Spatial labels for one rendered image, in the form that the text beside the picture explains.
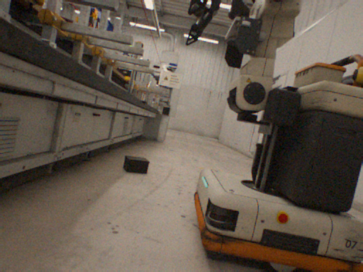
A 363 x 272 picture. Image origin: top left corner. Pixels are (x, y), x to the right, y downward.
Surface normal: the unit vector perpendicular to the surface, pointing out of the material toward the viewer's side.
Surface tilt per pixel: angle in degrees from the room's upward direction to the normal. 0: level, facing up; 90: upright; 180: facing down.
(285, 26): 90
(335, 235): 90
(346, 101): 90
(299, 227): 90
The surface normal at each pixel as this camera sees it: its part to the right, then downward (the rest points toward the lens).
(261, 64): 0.01, 0.06
